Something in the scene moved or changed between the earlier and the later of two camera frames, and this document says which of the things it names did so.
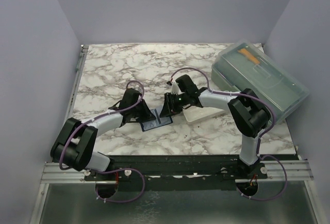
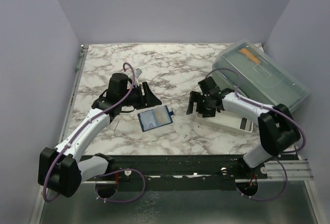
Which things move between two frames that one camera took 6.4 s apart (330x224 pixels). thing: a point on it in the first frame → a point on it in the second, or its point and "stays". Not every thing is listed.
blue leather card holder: x=159 y=121 stays
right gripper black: x=169 y=108 → x=195 y=97
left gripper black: x=148 y=115 → x=149 y=99
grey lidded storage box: x=247 y=65 stays
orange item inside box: x=245 y=52 stays
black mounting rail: x=177 y=172 stays
